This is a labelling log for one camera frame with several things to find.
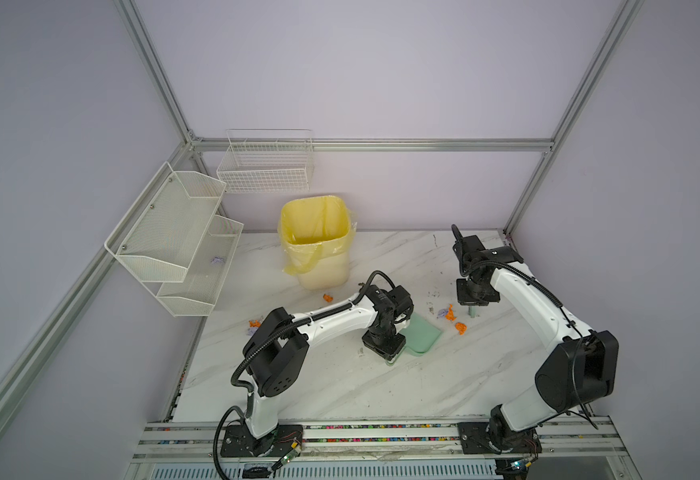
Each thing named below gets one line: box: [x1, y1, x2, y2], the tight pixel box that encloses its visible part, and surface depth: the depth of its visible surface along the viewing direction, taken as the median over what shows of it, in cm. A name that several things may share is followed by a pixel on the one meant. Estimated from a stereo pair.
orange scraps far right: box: [445, 304, 468, 336], surface depth 97 cm
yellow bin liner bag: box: [278, 196, 357, 275], surface depth 97 cm
